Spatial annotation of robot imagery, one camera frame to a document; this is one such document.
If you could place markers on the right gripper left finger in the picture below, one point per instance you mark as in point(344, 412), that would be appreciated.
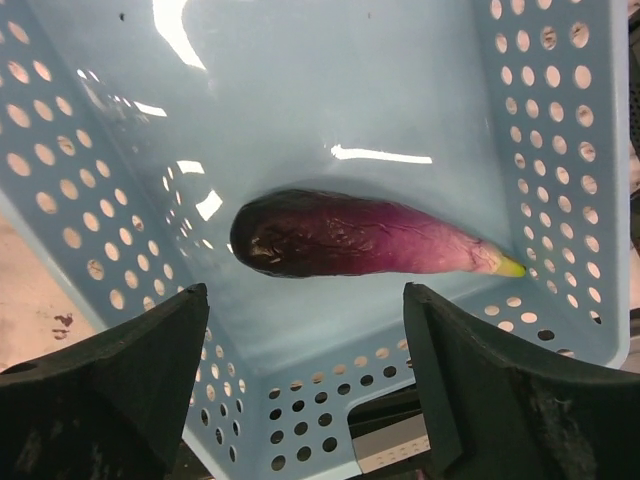
point(112, 406)

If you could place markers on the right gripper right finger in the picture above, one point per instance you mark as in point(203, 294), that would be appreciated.
point(496, 406)

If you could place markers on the long purple eggplant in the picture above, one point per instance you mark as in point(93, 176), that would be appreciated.
point(308, 233)

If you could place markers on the light blue plastic basket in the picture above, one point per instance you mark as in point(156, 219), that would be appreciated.
point(133, 131)

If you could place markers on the black mounting rail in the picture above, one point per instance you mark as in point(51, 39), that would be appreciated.
point(389, 437)

